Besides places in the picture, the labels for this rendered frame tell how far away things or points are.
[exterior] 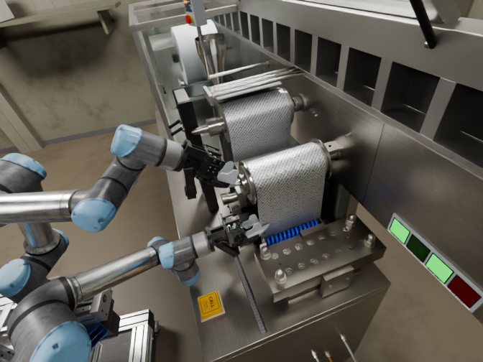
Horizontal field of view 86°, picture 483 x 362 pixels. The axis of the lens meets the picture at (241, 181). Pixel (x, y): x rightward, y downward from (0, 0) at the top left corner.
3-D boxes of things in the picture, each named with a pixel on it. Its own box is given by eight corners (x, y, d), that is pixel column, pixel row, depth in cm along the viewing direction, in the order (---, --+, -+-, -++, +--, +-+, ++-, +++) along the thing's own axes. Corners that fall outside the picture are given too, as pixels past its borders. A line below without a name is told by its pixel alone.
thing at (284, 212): (261, 238, 93) (256, 203, 81) (319, 217, 97) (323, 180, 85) (261, 240, 93) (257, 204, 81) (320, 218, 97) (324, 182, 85)
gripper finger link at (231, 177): (251, 177, 76) (224, 167, 71) (241, 192, 78) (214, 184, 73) (248, 171, 78) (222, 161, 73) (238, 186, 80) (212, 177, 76)
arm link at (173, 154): (157, 172, 64) (154, 155, 70) (174, 177, 67) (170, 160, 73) (169, 148, 61) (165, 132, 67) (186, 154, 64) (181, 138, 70)
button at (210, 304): (198, 300, 91) (197, 296, 90) (218, 293, 92) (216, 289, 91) (203, 319, 86) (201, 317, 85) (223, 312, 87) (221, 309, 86)
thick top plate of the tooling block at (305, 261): (255, 261, 93) (254, 251, 89) (352, 223, 99) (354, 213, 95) (274, 302, 81) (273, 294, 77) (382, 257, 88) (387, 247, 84)
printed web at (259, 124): (233, 195, 129) (214, 97, 96) (277, 180, 133) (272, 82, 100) (264, 258, 100) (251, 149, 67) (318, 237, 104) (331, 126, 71)
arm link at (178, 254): (164, 256, 87) (156, 241, 82) (195, 245, 89) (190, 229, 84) (167, 276, 81) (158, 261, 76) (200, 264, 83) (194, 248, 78)
